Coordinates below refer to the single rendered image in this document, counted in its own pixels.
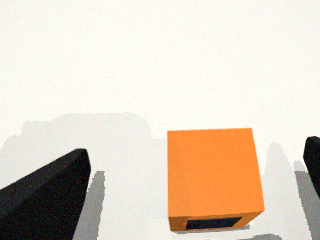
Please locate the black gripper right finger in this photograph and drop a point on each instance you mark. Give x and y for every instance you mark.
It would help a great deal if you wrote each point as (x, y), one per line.
(312, 160)

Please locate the orange block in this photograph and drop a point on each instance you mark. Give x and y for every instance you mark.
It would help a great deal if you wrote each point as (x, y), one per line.
(213, 179)

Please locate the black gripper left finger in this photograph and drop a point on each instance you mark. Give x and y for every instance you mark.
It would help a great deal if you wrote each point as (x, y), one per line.
(46, 204)

